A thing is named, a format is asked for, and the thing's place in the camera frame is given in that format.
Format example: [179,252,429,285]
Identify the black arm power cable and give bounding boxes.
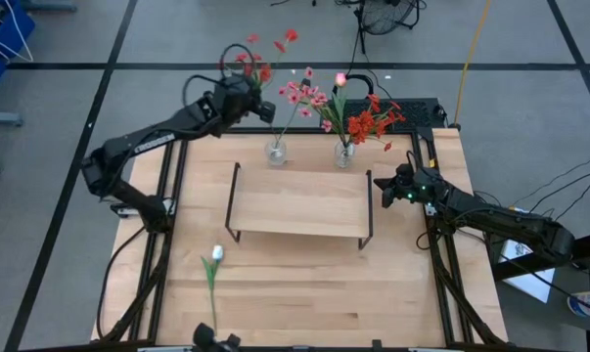
[96,227,147,341]

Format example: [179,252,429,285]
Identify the yellow cable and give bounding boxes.
[453,0,494,127]

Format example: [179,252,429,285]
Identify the person's shoe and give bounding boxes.
[567,288,590,318]

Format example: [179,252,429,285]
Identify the pink blossom spray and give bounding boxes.
[277,66,347,148]

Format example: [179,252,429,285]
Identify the pink artificial tulip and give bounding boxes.
[332,71,350,148]

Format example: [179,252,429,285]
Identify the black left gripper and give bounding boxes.
[210,75,277,131]

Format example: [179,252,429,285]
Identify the grey floor bar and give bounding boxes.
[20,0,78,14]
[0,111,25,128]

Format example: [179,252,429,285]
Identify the wooden shelf with black legs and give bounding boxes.
[224,161,376,250]

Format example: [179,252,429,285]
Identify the black handheld device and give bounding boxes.
[192,322,242,352]

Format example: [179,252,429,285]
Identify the clear glass vase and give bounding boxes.
[264,139,289,166]
[334,140,357,170]

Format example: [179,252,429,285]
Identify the black metal rig frame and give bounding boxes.
[96,110,509,352]

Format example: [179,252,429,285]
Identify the dense red flower bunch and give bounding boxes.
[345,92,407,153]

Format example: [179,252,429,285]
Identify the white artificial tulip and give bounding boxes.
[201,244,226,337]

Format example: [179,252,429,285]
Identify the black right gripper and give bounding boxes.
[373,163,440,209]

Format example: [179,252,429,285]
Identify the black metal beam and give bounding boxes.
[489,229,590,283]

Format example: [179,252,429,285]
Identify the white printed box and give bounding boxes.
[498,239,556,304]

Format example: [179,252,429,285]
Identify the black floor fan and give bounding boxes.
[358,0,422,36]

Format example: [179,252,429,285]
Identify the coiled black cable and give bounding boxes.
[332,72,377,102]

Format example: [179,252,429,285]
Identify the sparse red blossom sprig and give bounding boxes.
[219,27,300,92]

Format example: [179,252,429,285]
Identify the black perforated computer case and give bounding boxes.
[319,97,447,131]

